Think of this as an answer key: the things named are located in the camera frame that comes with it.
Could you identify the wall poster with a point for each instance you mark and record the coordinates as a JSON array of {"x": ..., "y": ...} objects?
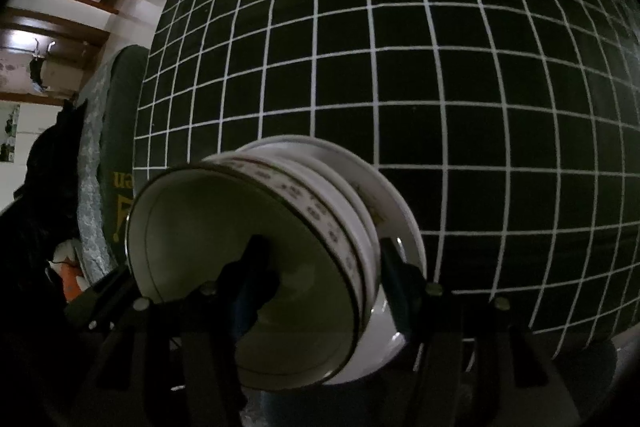
[{"x": 7, "y": 132}]

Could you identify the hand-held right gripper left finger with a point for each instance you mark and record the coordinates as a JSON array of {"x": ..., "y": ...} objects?
[{"x": 245, "y": 302}]

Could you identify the grey textured blanket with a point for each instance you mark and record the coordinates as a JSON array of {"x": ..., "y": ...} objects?
[{"x": 92, "y": 182}]

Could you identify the dark green printed cushion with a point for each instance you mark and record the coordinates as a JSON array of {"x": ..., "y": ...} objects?
[{"x": 120, "y": 132}]

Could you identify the brown wooden shelf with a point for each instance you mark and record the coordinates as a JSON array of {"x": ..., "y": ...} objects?
[{"x": 65, "y": 27}]

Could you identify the black white checkered tablecloth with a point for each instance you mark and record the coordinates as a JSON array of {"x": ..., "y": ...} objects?
[{"x": 450, "y": 57}]

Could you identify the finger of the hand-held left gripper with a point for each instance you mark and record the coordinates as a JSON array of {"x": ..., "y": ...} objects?
[{"x": 95, "y": 307}]

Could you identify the orange and white object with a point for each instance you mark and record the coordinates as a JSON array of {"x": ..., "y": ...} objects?
[{"x": 70, "y": 277}]

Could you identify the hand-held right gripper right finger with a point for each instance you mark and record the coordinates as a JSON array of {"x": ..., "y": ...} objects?
[{"x": 400, "y": 292}]

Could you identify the dark cloth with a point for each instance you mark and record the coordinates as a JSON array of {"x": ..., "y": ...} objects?
[{"x": 45, "y": 197}]

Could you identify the plain white bowl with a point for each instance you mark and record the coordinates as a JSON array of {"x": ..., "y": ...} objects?
[{"x": 382, "y": 347}]

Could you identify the patterned ceramic bowl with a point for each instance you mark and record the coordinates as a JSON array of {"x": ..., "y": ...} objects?
[{"x": 200, "y": 217}]

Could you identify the white floral plate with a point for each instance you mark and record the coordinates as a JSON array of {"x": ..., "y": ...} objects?
[{"x": 395, "y": 217}]

